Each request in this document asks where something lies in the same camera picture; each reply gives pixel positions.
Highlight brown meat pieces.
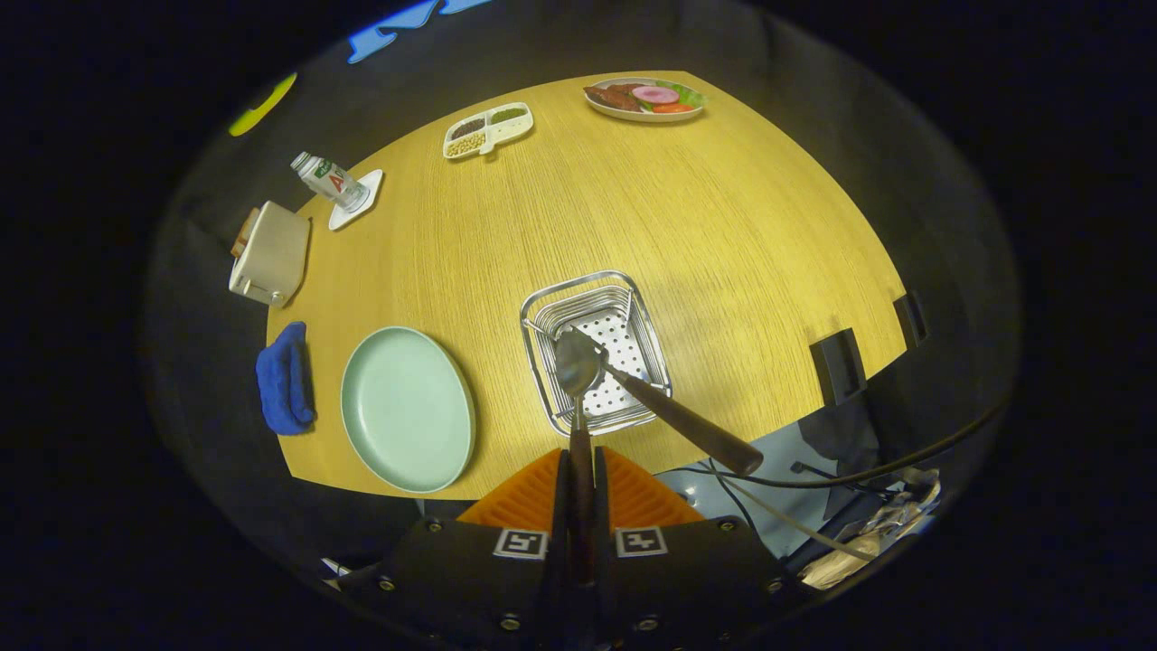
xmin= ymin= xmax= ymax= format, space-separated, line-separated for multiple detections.
xmin=585 ymin=83 xmax=643 ymax=112

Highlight thick black cable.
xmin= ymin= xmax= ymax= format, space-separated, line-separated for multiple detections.
xmin=669 ymin=389 xmax=1013 ymax=494

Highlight white divided dish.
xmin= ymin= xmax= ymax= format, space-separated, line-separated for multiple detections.
xmin=442 ymin=101 xmax=534 ymax=161

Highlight white square coaster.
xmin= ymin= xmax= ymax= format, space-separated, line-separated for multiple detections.
xmin=327 ymin=169 xmax=385 ymax=231

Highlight thin grey cable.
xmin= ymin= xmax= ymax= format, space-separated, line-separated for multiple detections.
xmin=719 ymin=475 xmax=860 ymax=563

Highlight black table clamp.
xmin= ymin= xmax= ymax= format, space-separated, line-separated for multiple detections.
xmin=892 ymin=291 xmax=929 ymax=349
xmin=809 ymin=328 xmax=869 ymax=406

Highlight metal spoon with wooden handle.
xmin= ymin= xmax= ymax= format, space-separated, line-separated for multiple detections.
xmin=554 ymin=325 xmax=605 ymax=589

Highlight white food plate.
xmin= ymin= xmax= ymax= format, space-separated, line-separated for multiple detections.
xmin=583 ymin=77 xmax=706 ymax=123

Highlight cream toaster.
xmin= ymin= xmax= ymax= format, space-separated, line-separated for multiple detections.
xmin=228 ymin=201 xmax=312 ymax=308

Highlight white paper clutter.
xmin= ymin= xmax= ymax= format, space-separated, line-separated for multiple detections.
xmin=795 ymin=470 xmax=943 ymax=590

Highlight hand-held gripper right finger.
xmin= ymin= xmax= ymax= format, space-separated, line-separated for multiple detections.
xmin=593 ymin=447 xmax=810 ymax=651

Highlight metal wire basket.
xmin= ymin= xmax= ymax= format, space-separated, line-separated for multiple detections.
xmin=520 ymin=269 xmax=673 ymax=438

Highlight small plastic bottle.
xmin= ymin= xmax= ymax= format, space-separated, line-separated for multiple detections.
xmin=290 ymin=151 xmax=370 ymax=213

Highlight metal fork with wooden handle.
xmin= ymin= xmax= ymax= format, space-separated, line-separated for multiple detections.
xmin=524 ymin=316 xmax=765 ymax=477

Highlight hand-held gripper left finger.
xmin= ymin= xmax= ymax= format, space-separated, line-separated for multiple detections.
xmin=339 ymin=448 xmax=570 ymax=651

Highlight light green plate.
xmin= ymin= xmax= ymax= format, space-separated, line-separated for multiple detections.
xmin=340 ymin=325 xmax=477 ymax=495

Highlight blue cloth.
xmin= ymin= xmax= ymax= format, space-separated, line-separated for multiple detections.
xmin=255 ymin=321 xmax=317 ymax=437

